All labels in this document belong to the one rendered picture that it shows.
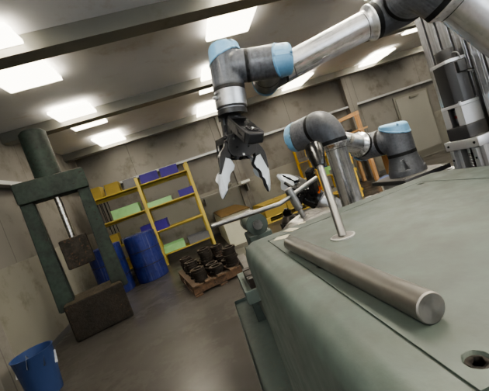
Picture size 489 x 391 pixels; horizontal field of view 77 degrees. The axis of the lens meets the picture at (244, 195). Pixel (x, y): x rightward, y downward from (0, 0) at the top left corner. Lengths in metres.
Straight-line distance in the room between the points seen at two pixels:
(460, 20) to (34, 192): 4.86
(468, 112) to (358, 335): 1.15
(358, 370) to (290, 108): 9.67
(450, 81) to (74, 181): 4.61
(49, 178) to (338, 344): 4.93
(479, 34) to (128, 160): 8.68
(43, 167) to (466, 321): 5.04
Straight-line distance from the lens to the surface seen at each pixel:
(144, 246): 6.56
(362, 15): 0.97
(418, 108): 12.03
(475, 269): 0.31
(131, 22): 3.67
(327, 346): 0.26
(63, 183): 5.05
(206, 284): 4.61
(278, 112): 9.68
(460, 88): 1.33
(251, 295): 1.35
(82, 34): 3.69
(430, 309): 0.24
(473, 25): 0.92
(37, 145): 5.19
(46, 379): 3.92
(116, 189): 7.65
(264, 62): 0.75
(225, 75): 0.74
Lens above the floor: 1.39
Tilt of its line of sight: 3 degrees down
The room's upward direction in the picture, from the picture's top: 19 degrees counter-clockwise
